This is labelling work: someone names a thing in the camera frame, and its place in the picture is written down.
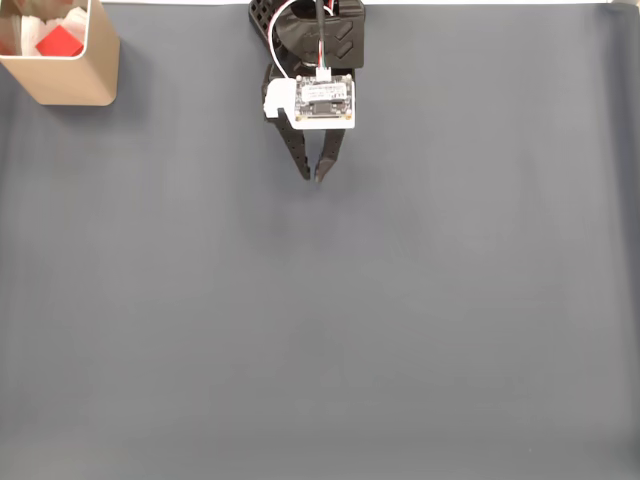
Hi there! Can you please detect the red cube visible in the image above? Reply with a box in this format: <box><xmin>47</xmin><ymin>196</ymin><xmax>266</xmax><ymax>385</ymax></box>
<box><xmin>34</xmin><ymin>25</ymin><xmax>86</xmax><ymax>58</ymax></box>

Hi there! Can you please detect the beige box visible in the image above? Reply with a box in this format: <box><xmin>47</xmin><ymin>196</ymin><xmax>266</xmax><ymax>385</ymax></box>
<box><xmin>0</xmin><ymin>0</ymin><xmax>121</xmax><ymax>107</ymax></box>

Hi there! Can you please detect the dark blue-grey mat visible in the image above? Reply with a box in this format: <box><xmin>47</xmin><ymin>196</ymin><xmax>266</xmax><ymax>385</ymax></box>
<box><xmin>0</xmin><ymin>3</ymin><xmax>640</xmax><ymax>480</ymax></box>

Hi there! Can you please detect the white padding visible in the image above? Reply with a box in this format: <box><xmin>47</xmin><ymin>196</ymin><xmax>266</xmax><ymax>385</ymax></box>
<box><xmin>0</xmin><ymin>0</ymin><xmax>89</xmax><ymax>57</ymax></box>

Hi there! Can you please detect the black camera cable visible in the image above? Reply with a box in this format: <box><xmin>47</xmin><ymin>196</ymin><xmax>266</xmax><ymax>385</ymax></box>
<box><xmin>312</xmin><ymin>0</ymin><xmax>329</xmax><ymax>71</ymax></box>

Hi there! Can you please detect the white-mounted camera circuit board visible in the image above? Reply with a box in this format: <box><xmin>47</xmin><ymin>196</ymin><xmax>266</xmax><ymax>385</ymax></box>
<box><xmin>260</xmin><ymin>67</ymin><xmax>357</xmax><ymax>131</ymax></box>

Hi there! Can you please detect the red white black servo wire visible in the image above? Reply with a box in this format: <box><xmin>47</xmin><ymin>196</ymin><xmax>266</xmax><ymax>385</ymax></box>
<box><xmin>266</xmin><ymin>0</ymin><xmax>302</xmax><ymax>80</ymax></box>

